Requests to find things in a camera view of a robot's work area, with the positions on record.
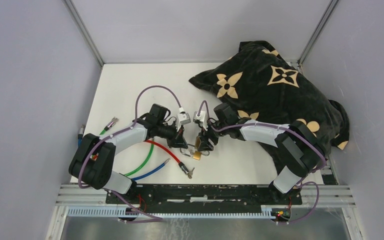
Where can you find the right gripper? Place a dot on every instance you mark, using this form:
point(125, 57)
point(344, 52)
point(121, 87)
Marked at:
point(205, 145)

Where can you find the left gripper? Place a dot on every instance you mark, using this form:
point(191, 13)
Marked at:
point(179, 140)

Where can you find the small brass padlock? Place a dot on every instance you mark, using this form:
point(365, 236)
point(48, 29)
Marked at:
point(196, 155)

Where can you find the large brass padlock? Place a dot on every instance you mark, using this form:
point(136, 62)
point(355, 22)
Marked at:
point(192, 147)

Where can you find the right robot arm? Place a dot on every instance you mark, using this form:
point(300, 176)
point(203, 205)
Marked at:
point(300, 151)

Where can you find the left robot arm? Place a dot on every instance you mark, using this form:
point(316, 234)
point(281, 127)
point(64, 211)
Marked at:
point(92, 163)

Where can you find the black floral blanket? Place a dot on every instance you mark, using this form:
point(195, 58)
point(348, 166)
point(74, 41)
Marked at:
point(259, 84)

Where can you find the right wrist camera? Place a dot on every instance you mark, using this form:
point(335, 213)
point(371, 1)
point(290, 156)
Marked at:
point(201, 119)

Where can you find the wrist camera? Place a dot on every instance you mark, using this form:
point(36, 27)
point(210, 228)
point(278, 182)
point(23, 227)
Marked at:
point(183, 118)
point(201, 119)

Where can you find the red cable lock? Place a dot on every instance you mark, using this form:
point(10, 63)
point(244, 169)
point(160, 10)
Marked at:
point(182, 166)

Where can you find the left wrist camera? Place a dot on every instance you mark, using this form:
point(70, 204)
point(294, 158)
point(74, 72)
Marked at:
point(183, 118)

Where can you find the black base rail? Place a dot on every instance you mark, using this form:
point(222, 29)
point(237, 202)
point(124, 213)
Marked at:
point(208, 198)

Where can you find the green cable lock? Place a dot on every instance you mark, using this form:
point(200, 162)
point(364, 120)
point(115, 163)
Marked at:
point(113, 121)

